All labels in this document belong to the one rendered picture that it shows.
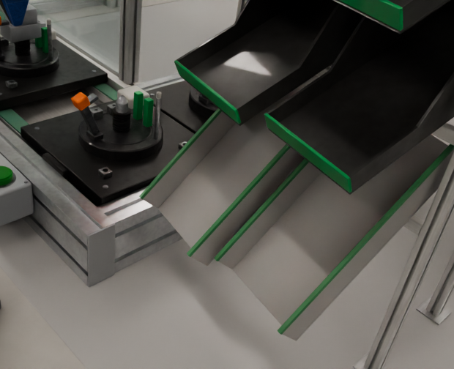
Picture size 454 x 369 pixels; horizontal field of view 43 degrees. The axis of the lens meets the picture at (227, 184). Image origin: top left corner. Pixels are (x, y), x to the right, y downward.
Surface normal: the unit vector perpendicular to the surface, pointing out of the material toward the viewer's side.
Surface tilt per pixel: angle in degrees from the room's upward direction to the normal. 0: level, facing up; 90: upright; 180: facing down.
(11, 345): 0
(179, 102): 0
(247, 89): 25
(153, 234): 90
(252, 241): 90
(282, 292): 45
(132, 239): 90
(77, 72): 0
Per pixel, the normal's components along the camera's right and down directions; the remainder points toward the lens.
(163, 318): 0.13, -0.81
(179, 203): -0.49, -0.40
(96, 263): 0.69, 0.49
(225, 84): -0.23, -0.63
